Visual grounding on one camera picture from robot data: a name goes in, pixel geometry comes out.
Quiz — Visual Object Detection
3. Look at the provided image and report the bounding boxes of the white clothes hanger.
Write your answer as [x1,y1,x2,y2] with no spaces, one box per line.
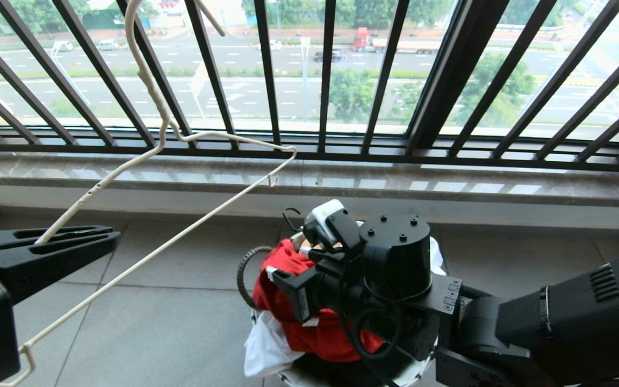
[0,0,298,387]

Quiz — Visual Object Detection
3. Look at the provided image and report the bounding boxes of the grey stone window sill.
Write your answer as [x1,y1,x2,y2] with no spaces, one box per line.
[0,152,619,229]

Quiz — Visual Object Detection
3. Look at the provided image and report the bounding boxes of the black cable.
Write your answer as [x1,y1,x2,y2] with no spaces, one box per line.
[339,304,404,362]
[236,246,273,310]

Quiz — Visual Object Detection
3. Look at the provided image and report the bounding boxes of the white laundry basket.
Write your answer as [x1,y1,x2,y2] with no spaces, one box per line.
[245,220,448,387]

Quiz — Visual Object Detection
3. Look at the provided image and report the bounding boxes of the red garment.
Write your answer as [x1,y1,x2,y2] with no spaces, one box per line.
[251,239,386,363]

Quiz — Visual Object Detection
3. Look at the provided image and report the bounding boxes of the black metal window railing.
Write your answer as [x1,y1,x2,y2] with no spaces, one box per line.
[0,0,619,174]

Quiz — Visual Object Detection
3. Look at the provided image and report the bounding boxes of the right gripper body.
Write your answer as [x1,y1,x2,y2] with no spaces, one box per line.
[271,252,365,324]

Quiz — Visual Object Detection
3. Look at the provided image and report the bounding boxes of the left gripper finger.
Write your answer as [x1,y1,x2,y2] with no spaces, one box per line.
[0,232,122,306]
[0,225,115,251]

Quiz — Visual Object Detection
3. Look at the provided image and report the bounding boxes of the black window frame post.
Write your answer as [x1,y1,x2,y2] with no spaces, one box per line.
[405,0,503,155]

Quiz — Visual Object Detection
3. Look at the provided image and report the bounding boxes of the white cloth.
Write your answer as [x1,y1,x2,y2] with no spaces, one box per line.
[243,310,306,378]

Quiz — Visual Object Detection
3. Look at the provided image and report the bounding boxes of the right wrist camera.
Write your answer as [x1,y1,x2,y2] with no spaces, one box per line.
[303,199,365,254]

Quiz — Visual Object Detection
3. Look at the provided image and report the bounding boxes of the red truck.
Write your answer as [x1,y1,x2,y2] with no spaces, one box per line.
[352,27,442,54]

